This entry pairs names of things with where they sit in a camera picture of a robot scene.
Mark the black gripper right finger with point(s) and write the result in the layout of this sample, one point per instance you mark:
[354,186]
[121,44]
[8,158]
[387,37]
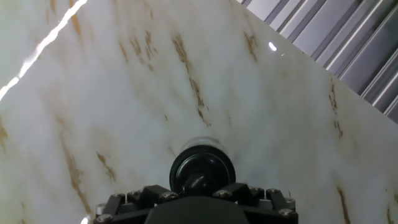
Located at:
[258,196]

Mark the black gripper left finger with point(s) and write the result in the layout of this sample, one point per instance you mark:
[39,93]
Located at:
[146,195]

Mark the marble pattern board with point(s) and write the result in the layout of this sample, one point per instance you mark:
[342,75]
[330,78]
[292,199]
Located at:
[155,93]

